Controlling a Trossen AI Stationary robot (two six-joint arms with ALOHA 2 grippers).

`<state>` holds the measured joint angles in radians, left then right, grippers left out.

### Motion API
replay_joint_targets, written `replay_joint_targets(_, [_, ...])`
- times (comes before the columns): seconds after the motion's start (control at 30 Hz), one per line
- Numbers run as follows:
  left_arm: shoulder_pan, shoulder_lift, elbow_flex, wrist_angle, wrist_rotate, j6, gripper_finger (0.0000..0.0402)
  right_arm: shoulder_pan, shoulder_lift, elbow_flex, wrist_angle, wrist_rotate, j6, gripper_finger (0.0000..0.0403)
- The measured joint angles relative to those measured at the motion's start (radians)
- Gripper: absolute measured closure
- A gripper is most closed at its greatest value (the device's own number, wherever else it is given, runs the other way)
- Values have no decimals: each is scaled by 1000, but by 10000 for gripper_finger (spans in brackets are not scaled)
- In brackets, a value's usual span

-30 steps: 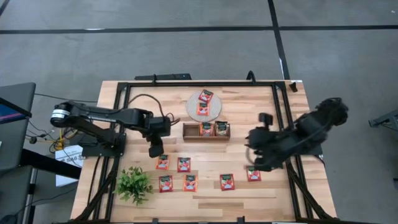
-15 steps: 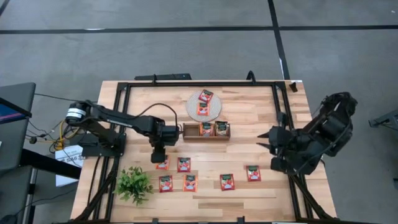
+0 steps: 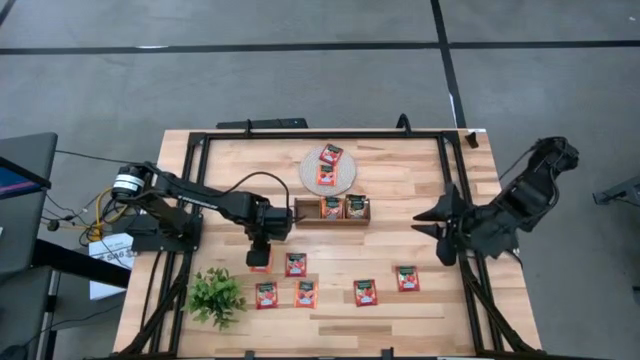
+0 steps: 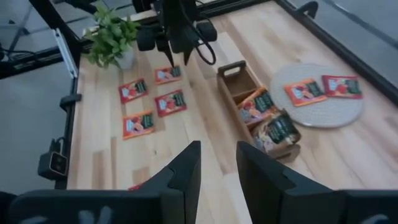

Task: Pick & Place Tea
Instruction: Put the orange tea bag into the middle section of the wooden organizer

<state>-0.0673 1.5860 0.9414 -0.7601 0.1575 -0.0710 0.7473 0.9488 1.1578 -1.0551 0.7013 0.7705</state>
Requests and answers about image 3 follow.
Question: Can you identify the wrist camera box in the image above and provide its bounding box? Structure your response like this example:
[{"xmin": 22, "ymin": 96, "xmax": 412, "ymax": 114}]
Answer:
[
  {"xmin": 434, "ymin": 237, "xmax": 459, "ymax": 268},
  {"xmin": 245, "ymin": 239, "xmax": 274, "ymax": 268}
]

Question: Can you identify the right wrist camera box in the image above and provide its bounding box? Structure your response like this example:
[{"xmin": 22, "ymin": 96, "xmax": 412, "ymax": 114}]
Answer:
[{"xmin": 434, "ymin": 237, "xmax": 459, "ymax": 268}]

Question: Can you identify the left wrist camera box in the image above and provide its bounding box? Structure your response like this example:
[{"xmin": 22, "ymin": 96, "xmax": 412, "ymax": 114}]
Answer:
[{"xmin": 245, "ymin": 239, "xmax": 274, "ymax": 268}]

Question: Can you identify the grey stand foot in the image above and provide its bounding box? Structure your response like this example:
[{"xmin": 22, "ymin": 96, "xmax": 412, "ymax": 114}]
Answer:
[{"xmin": 592, "ymin": 174, "xmax": 640, "ymax": 206}]

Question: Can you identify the yellow cable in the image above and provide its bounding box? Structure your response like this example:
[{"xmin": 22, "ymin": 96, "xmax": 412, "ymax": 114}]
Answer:
[{"xmin": 92, "ymin": 183, "xmax": 132, "ymax": 242}]

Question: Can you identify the black floor cable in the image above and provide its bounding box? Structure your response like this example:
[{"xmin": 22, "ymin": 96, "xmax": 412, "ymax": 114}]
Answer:
[{"xmin": 54, "ymin": 148, "xmax": 145, "ymax": 166}]

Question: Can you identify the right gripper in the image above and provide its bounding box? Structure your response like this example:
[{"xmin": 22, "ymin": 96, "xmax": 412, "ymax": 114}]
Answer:
[{"xmin": 412, "ymin": 183, "xmax": 501, "ymax": 256}]

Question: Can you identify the black cable bundle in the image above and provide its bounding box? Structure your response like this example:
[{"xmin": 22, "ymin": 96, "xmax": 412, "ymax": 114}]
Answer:
[{"xmin": 42, "ymin": 174, "xmax": 151, "ymax": 246}]

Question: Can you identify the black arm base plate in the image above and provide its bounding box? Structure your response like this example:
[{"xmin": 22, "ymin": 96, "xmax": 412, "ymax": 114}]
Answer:
[{"xmin": 124, "ymin": 213, "xmax": 204, "ymax": 253}]

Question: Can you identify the black desk beam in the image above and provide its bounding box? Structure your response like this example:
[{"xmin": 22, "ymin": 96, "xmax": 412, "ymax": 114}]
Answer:
[{"xmin": 30, "ymin": 238, "xmax": 132, "ymax": 290}]

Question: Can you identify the round woven white mat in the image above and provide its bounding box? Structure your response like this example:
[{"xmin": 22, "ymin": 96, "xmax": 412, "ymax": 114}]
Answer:
[{"xmin": 298, "ymin": 145, "xmax": 359, "ymax": 197}]

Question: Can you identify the black flat bar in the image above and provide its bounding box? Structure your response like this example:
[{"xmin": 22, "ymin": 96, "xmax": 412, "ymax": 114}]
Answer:
[{"xmin": 216, "ymin": 117, "xmax": 309, "ymax": 130}]

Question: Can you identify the white paper sheet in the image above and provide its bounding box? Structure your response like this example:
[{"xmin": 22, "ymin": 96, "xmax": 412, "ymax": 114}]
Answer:
[{"xmin": 88, "ymin": 232, "xmax": 136, "ymax": 301}]

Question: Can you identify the small green plant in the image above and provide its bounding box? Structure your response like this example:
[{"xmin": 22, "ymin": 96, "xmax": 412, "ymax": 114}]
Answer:
[{"xmin": 182, "ymin": 266, "xmax": 249, "ymax": 332}]

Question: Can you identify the grey desk panel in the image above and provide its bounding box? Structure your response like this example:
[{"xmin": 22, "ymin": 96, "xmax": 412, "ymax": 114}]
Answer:
[
  {"xmin": 0, "ymin": 132, "xmax": 59, "ymax": 274},
  {"xmin": 0, "ymin": 264, "xmax": 54, "ymax": 360}
]

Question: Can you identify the wooden tea box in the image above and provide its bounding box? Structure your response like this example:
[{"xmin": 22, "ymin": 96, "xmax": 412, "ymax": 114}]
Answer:
[{"xmin": 293, "ymin": 196, "xmax": 372, "ymax": 227}]

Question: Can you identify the monitor with blue screen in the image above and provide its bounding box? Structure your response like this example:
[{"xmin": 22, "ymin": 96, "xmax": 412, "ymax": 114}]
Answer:
[{"xmin": 0, "ymin": 155, "xmax": 53, "ymax": 201}]

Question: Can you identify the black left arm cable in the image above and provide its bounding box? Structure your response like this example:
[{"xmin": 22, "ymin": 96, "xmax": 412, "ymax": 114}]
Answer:
[{"xmin": 214, "ymin": 171, "xmax": 301, "ymax": 224}]

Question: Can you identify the peach passion fruit tea bag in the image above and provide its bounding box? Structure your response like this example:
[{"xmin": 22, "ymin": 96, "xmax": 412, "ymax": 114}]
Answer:
[
  {"xmin": 249, "ymin": 257, "xmax": 275, "ymax": 275},
  {"xmin": 316, "ymin": 163, "xmax": 339, "ymax": 187},
  {"xmin": 293, "ymin": 280, "xmax": 319, "ymax": 309},
  {"xmin": 322, "ymin": 196, "xmax": 345, "ymax": 220}
]

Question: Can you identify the vanilla cinnamon apple tea bag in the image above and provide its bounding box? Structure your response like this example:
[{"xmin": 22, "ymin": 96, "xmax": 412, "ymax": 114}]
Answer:
[{"xmin": 344, "ymin": 194, "xmax": 370, "ymax": 220}]

